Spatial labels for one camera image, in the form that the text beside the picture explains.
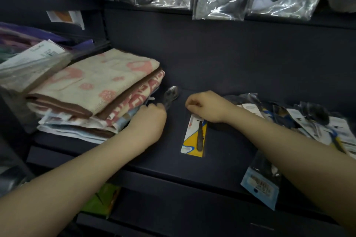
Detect person's left hand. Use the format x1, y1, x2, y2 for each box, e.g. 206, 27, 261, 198
126, 103, 167, 148

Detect packaged metal spoon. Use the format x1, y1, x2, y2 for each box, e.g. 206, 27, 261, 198
162, 85, 180, 110

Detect person's right forearm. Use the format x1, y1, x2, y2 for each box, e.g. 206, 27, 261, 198
222, 105, 356, 234

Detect red patterned folded towel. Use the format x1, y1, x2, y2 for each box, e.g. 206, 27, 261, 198
96, 70, 166, 128

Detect blue label clear packet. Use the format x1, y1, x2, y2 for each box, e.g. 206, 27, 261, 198
240, 150, 282, 211

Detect person's left forearm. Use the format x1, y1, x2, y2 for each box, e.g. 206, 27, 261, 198
0, 130, 156, 237

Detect purple folded cloth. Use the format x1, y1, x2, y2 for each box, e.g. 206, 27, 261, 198
0, 21, 95, 62

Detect pile of cutlery packets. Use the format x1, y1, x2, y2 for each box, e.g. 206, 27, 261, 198
222, 92, 356, 160

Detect yellow card tool packet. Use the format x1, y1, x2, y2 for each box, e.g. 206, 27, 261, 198
180, 114, 208, 158

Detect light blue folded towel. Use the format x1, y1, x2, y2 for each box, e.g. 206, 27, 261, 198
37, 104, 149, 145

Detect orange and white tag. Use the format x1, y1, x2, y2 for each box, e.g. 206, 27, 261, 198
46, 10, 85, 30

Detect dark display shelf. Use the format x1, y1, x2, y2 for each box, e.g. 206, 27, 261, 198
0, 0, 356, 237

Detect green packet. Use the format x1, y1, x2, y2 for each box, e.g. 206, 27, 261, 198
81, 183, 122, 220

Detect beige towel with pink prints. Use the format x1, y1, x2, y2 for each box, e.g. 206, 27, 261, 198
26, 48, 161, 118

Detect clear packet with white label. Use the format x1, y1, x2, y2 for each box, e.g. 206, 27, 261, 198
0, 39, 73, 96

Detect person's right hand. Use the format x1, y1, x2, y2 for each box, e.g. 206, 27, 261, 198
185, 90, 237, 124

